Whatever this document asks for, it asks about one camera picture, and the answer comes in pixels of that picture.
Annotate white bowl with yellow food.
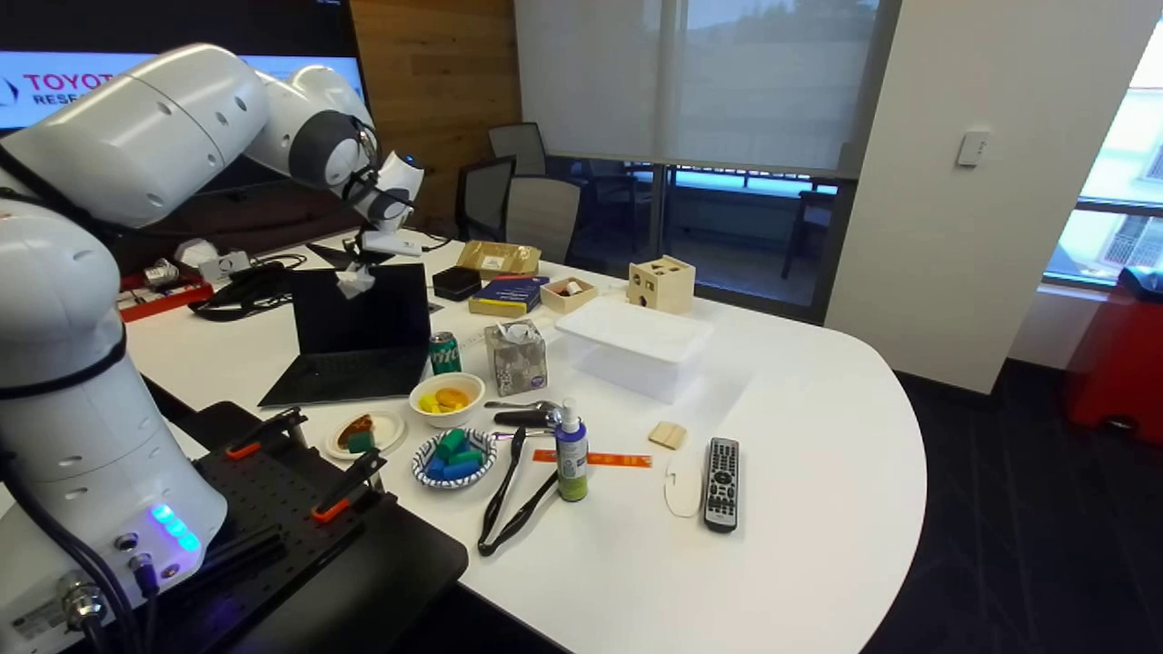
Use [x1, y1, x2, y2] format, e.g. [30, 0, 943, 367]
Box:
[411, 371, 485, 429]

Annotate black remote control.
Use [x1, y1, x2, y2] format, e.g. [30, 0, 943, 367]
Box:
[703, 436, 738, 536]

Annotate wooden shape sorter box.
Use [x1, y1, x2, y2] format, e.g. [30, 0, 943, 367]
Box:
[627, 255, 695, 312]

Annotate clear plastic tray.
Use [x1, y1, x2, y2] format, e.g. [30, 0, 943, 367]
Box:
[555, 298, 714, 401]

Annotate cardboard box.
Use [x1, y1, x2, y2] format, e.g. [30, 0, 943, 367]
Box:
[460, 240, 542, 281]

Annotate small beige sponge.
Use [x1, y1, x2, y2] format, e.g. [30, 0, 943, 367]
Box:
[649, 423, 686, 450]

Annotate black clamp orange tip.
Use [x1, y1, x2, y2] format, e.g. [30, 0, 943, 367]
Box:
[308, 450, 385, 526]
[225, 409, 305, 462]

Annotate red bin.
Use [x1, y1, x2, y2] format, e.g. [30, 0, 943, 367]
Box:
[1064, 271, 1163, 447]

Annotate green soda can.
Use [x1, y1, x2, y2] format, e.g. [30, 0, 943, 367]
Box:
[429, 332, 461, 373]

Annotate black marker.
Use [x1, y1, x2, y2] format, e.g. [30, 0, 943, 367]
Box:
[494, 405, 555, 429]

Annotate black mounting plate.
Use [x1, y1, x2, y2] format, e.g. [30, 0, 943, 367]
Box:
[136, 405, 469, 654]

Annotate white plate with food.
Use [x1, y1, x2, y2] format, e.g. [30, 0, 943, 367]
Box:
[325, 413, 408, 462]

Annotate small wooden tray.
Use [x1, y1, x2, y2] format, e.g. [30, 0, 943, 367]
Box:
[542, 278, 595, 312]

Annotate wall light switch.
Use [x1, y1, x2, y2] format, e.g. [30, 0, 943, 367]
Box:
[958, 126, 989, 168]

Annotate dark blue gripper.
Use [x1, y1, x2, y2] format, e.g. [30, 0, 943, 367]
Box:
[354, 229, 426, 258]

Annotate black tongs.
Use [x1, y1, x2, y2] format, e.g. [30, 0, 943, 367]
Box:
[474, 423, 565, 565]

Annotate grey office chair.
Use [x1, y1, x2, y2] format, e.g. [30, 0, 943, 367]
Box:
[505, 180, 581, 261]

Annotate blue patterned plate with toys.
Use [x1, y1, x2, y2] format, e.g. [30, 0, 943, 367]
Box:
[411, 429, 494, 492]

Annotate black small box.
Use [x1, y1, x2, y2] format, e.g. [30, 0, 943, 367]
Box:
[433, 266, 481, 303]

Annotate grey Dell laptop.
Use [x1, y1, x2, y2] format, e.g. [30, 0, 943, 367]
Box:
[261, 266, 433, 409]

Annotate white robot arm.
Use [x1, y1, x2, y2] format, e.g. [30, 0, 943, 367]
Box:
[0, 45, 426, 610]

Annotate spray bottle green base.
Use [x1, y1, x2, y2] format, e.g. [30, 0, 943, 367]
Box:
[553, 409, 588, 501]

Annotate blue yellow book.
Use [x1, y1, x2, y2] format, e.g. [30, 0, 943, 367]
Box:
[469, 278, 542, 318]

